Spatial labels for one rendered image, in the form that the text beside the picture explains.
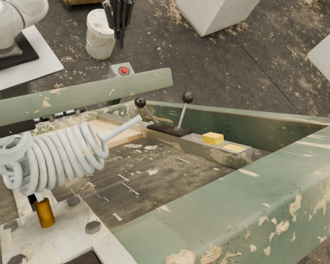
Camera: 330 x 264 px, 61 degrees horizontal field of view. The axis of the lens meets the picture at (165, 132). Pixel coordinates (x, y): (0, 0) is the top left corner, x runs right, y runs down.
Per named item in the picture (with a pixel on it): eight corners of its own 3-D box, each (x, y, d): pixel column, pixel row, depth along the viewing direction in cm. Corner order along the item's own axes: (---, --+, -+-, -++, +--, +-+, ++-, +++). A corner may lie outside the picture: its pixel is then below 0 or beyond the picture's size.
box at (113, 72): (122, 79, 176) (129, 61, 161) (130, 95, 173) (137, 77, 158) (104, 83, 170) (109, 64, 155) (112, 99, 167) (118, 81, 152)
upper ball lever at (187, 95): (178, 134, 87) (190, 92, 88) (185, 135, 84) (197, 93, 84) (168, 131, 85) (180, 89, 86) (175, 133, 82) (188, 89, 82)
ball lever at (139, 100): (160, 123, 98) (138, 94, 91) (166, 124, 94) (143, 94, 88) (153, 130, 96) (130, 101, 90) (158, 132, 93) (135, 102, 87)
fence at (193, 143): (107, 120, 145) (105, 112, 144) (253, 162, 66) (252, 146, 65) (98, 122, 143) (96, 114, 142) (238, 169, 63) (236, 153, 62)
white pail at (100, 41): (105, 34, 288) (113, -4, 249) (121, 56, 283) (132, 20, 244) (77, 42, 271) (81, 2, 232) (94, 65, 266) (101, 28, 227)
